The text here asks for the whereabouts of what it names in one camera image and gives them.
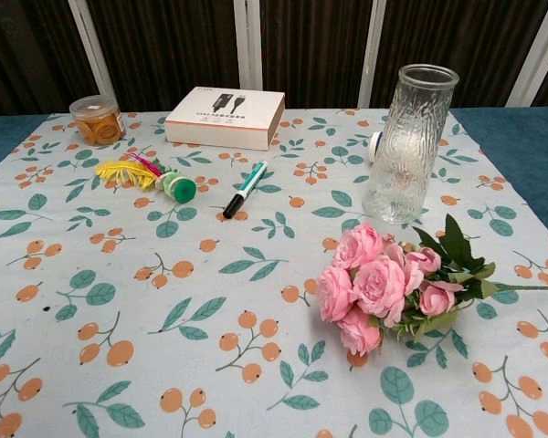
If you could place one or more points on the pink artificial rose bouquet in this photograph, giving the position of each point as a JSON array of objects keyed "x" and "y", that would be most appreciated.
[{"x": 374, "y": 283}]

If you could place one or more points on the textured clear glass vase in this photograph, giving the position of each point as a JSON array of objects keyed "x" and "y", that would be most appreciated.
[{"x": 406, "y": 137}]

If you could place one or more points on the green whiteboard marker pen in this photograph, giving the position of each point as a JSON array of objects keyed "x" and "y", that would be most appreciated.
[{"x": 246, "y": 187}]

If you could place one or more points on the colourful feather shuttlecock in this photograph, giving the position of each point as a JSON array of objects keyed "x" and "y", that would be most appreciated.
[{"x": 182, "y": 189}]

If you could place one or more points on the floral print tablecloth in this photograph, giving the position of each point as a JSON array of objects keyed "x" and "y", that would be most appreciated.
[{"x": 173, "y": 274}]

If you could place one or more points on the small white round bottle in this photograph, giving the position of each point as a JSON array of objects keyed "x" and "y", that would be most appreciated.
[{"x": 374, "y": 146}]

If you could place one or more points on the clear jar of rubber bands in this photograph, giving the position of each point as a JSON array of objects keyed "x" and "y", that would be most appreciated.
[{"x": 98, "y": 125}]

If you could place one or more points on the white frame post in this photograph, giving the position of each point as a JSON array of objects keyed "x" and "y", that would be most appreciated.
[
  {"x": 247, "y": 45},
  {"x": 89, "y": 45},
  {"x": 371, "y": 59},
  {"x": 530, "y": 50}
]

